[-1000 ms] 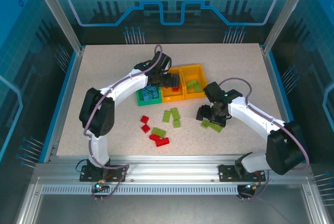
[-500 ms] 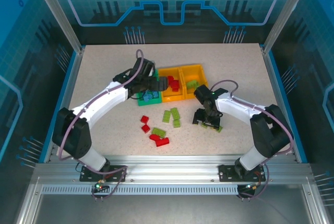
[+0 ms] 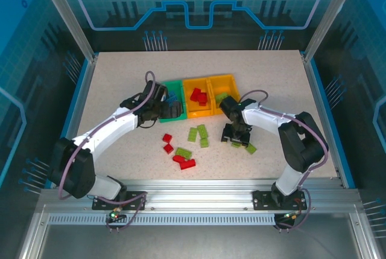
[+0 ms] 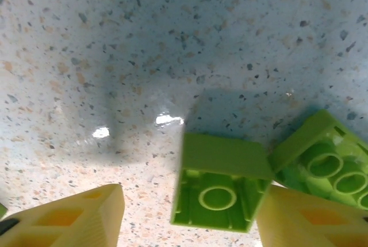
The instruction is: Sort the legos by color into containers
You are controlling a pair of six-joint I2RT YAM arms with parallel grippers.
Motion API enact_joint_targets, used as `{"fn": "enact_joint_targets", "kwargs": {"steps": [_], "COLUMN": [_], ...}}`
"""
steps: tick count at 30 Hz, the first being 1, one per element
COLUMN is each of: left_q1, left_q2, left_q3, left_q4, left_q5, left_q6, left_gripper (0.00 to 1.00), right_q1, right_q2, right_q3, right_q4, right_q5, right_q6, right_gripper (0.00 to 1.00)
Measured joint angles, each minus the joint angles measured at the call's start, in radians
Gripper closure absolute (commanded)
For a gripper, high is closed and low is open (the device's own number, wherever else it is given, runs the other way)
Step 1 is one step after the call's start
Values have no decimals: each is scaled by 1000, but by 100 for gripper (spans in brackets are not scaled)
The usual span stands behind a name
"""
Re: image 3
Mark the blue lego brick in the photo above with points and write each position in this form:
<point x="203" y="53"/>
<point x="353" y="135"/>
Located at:
<point x="174" y="101"/>
<point x="171" y="93"/>

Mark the green plastic storage bin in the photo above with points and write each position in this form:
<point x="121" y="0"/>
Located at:
<point x="173" y="83"/>

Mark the yellow plastic storage bin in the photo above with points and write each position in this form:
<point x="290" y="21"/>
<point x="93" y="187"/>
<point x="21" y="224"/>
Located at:
<point x="224" y="84"/>
<point x="197" y="113"/>

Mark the red lego brick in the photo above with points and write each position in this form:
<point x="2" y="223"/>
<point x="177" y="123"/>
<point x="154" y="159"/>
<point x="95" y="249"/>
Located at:
<point x="203" y="97"/>
<point x="178" y="159"/>
<point x="187" y="164"/>
<point x="195" y="93"/>
<point x="169" y="148"/>
<point x="167" y="137"/>

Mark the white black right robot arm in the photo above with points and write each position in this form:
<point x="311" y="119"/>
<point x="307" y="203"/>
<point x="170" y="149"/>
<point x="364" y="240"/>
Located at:
<point x="265" y="117"/>

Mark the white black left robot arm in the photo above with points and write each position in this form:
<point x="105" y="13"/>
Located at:
<point x="105" y="129"/>

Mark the small lime green lego brick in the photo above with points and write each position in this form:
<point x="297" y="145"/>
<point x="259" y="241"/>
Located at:
<point x="204" y="142"/>

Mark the small circuit board with LED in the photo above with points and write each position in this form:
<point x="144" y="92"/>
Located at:
<point x="289" y="216"/>
<point x="114" y="216"/>

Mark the wide aluminium mounting rail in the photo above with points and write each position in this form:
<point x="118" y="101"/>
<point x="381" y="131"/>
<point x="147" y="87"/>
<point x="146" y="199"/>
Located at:
<point x="196" y="192"/>

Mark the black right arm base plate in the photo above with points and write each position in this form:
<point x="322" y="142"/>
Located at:
<point x="262" y="200"/>

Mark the blue and silver side rail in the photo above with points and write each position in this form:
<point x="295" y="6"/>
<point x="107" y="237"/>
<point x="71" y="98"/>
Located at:
<point x="75" y="114"/>
<point x="327" y="120"/>

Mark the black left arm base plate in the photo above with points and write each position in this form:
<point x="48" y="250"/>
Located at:
<point x="135" y="198"/>

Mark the aluminium frame post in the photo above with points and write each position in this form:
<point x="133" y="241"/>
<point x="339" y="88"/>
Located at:
<point x="73" y="20"/>
<point x="322" y="20"/>

